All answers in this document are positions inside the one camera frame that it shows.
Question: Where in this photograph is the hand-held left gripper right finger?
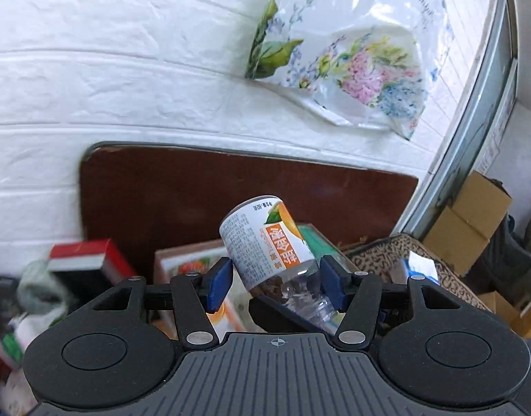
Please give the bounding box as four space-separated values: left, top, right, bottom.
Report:
320 255 442 352

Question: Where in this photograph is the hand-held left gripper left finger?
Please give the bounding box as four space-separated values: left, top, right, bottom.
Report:
92 257 234 350

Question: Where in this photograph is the orange label plastic bottle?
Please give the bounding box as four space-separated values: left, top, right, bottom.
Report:
219 195 338 327

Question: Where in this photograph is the green packet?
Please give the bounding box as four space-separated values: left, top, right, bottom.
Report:
298 224 348 270

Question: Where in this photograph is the blue packet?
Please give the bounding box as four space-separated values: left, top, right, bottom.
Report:
400 251 440 287

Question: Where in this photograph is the brown wooden headboard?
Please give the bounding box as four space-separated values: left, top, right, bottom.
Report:
80 141 419 269

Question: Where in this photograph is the open red box black interior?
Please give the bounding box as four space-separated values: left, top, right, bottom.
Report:
48 239 137 301

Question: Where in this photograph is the folded cardboard box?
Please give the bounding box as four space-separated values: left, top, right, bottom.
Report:
423 171 512 276

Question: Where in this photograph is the dark bag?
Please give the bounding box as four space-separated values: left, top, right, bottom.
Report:
464 214 531 313

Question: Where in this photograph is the small cardboard box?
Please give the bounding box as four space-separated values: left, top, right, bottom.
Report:
478 290 531 339

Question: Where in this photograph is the floral plastic bag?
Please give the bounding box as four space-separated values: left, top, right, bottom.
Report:
246 0 448 140

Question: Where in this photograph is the metal door frame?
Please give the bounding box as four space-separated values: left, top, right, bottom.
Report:
395 0 520 235

